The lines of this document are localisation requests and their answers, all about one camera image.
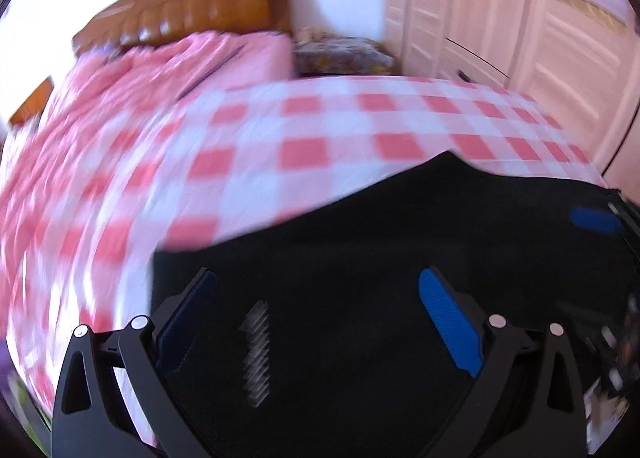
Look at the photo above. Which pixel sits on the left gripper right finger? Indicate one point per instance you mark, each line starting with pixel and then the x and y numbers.
pixel 526 399

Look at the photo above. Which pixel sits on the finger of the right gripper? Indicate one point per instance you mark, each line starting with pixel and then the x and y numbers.
pixel 599 221

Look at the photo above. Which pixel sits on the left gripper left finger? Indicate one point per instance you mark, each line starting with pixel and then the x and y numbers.
pixel 91 418

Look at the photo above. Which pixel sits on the black pants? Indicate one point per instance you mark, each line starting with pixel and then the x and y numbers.
pixel 314 341

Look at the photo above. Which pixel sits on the white wardrobe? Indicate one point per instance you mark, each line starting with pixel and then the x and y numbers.
pixel 579 59

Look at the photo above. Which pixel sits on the pink checkered bed sheet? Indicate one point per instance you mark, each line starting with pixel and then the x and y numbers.
pixel 88 198

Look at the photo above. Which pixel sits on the far wooden nightstand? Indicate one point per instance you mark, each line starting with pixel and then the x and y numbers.
pixel 34 105

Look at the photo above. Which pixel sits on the pink quilted comforter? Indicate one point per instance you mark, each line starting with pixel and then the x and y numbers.
pixel 146 76

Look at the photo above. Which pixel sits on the patterned covered nightstand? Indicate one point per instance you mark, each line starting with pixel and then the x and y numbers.
pixel 318 53

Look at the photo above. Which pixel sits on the brown wooden headboard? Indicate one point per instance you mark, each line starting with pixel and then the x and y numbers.
pixel 126 24

